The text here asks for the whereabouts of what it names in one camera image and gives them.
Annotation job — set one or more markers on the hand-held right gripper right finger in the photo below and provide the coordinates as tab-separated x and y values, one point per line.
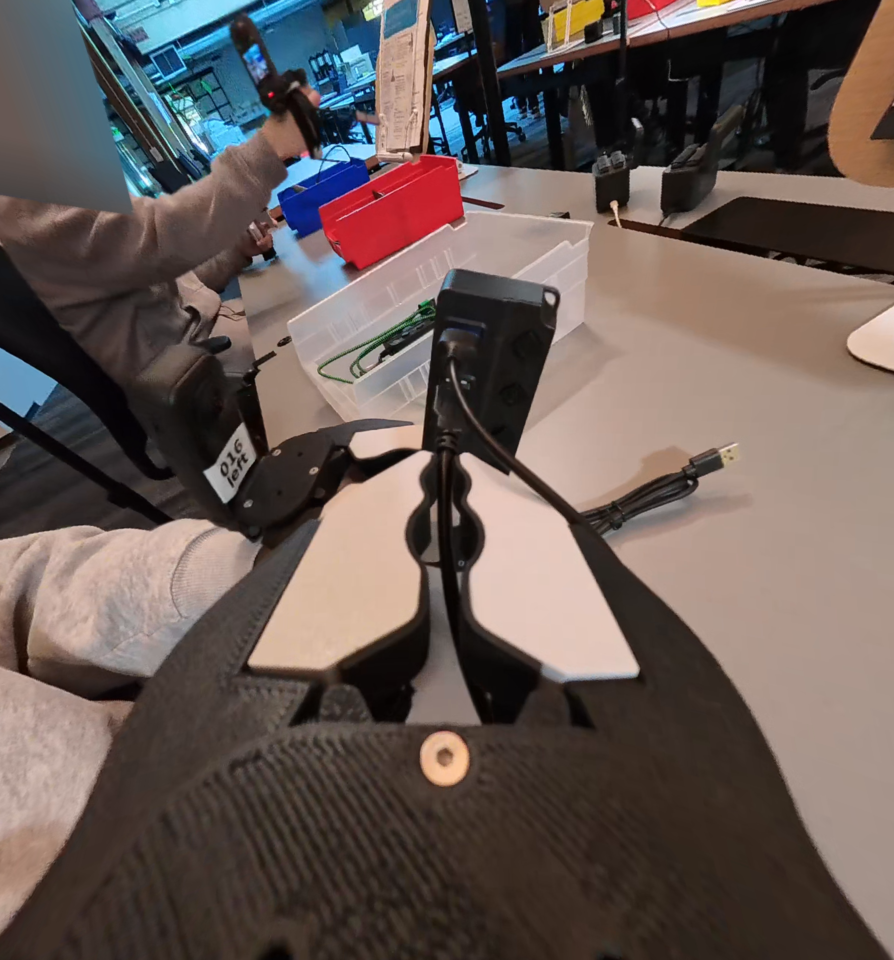
552	600

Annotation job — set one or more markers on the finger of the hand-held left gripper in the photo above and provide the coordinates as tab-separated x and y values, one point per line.
383	444

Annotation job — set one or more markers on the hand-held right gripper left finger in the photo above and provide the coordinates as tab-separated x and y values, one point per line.
342	585

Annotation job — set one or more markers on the clear plastic bin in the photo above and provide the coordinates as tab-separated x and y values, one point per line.
507	247

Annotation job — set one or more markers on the grey desk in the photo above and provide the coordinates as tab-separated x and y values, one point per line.
717	450
297	262

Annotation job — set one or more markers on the black office chair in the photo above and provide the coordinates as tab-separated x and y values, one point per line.
12	322

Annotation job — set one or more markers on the red plastic bin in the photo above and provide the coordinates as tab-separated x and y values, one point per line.
394	210

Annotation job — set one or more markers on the blue plastic bin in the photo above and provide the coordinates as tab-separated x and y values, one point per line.
319	195

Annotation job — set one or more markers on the black power adapter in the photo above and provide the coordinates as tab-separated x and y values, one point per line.
612	180
687	176

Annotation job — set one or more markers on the wooden display board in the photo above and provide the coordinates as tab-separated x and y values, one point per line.
402	75

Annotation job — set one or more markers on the black metal pole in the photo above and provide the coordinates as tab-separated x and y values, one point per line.
488	75

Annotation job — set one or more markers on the person's grey hoodie torso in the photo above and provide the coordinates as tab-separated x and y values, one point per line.
12	787

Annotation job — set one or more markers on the instruction sheet on white stand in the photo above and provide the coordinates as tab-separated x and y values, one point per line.
859	97

